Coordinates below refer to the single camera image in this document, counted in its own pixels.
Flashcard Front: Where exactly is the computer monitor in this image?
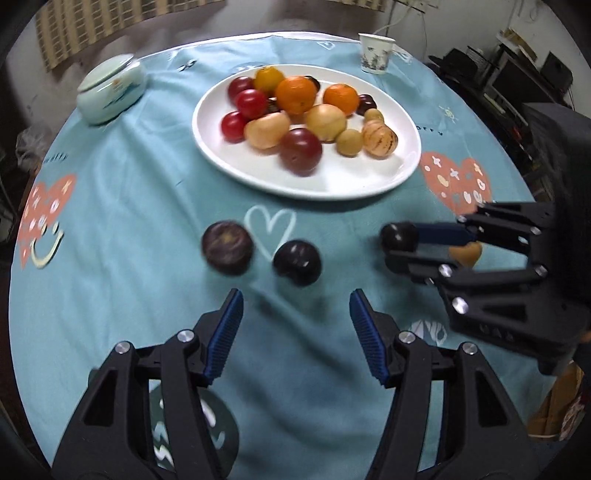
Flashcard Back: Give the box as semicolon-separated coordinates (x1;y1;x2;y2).
492;53;555;104

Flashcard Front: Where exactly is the clear plastic bag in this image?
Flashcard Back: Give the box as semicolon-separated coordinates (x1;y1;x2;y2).
16;129;49;169

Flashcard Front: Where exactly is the black media stand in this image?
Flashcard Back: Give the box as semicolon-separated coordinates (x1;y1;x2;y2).
429;44;578;185

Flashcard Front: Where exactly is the checked beige curtain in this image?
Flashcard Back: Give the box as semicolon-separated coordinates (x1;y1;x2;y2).
325;0;386;12
36;0;227;72

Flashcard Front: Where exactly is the tan round pear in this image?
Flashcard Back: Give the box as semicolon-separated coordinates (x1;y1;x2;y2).
304;104;347;143

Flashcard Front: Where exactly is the white round plate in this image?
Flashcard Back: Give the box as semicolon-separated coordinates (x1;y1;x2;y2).
192;64;422;200

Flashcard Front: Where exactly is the large orange mandarin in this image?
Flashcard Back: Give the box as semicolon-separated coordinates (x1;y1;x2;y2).
276;76;319;115

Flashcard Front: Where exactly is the dark purple mangosteen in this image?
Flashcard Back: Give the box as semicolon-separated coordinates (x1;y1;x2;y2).
201;221;254;277

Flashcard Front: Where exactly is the black speaker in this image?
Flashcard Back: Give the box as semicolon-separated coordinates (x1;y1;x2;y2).
540;52;574;88

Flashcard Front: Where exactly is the yellow orange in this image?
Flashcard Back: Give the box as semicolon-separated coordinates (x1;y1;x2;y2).
254;66;284;95

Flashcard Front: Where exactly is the pale green lidded ceramic jar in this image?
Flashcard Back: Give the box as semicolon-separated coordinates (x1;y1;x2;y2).
76;54;147;126

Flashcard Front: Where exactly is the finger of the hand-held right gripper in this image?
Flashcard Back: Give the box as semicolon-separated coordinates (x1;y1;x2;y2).
385;249;552;289
409;202;557;259

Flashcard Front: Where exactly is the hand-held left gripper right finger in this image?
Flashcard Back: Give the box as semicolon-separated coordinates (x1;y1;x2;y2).
348;288;532;480

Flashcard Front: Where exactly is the pale cream melon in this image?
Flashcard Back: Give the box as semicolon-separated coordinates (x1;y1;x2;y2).
361;121;398;160

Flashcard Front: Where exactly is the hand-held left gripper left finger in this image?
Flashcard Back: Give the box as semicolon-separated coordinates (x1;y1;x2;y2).
52;288;245;480

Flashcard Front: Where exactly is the printed paper cup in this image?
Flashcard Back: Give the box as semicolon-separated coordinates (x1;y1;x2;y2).
358;33;396;75

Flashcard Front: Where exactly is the small red tomato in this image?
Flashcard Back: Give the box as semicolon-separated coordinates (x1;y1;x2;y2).
235;89;269;120

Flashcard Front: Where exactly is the black hat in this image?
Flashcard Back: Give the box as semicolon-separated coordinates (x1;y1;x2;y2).
428;48;481;79

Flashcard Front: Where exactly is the dark red plum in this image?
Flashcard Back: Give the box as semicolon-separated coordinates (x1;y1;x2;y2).
278;128;323;177

